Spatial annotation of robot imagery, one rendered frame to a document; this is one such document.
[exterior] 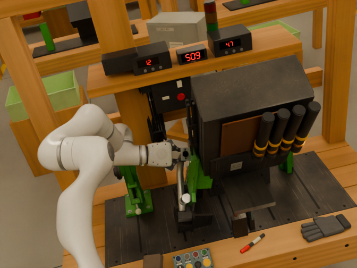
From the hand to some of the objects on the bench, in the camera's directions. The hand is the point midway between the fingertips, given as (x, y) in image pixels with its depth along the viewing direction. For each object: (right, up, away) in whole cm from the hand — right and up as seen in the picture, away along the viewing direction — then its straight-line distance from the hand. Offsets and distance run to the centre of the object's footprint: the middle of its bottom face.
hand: (183, 155), depth 166 cm
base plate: (+18, -25, +18) cm, 36 cm away
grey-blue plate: (+29, -30, +4) cm, 42 cm away
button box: (+5, -46, -7) cm, 47 cm away
